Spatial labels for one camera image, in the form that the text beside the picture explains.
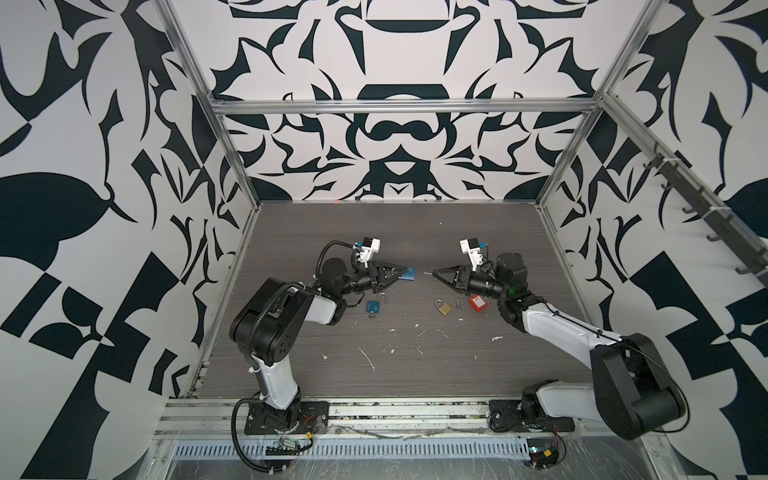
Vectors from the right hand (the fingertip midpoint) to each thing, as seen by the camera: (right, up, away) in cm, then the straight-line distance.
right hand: (435, 275), depth 78 cm
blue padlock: (-17, -11, +14) cm, 25 cm away
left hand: (-7, +2, 0) cm, 7 cm away
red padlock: (+15, -10, +14) cm, 23 cm away
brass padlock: (+5, -12, +16) cm, 21 cm away
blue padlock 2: (-7, 0, +2) cm, 7 cm away
